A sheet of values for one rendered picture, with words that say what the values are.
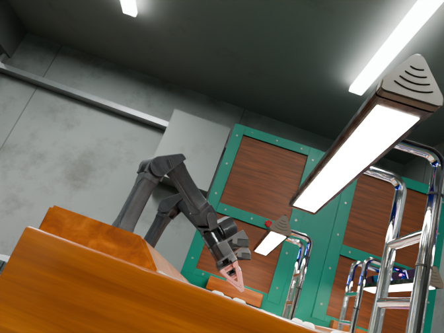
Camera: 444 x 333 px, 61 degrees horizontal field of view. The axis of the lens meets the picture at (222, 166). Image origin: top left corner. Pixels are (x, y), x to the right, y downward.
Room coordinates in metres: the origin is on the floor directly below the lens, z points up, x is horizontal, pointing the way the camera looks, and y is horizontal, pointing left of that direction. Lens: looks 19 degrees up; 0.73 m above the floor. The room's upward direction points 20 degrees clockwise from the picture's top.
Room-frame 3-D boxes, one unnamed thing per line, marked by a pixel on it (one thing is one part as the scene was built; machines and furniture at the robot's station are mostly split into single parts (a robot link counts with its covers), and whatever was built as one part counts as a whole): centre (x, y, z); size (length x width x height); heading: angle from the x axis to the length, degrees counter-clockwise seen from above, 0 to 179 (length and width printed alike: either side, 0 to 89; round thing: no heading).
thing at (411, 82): (0.71, -0.22, 1.08); 0.62 x 0.08 x 0.07; 175
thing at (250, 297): (2.12, -0.29, 0.83); 0.30 x 0.06 x 0.07; 85
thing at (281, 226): (1.67, -0.31, 1.08); 0.62 x 0.08 x 0.07; 175
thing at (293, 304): (1.66, -0.39, 0.90); 0.20 x 0.19 x 0.45; 175
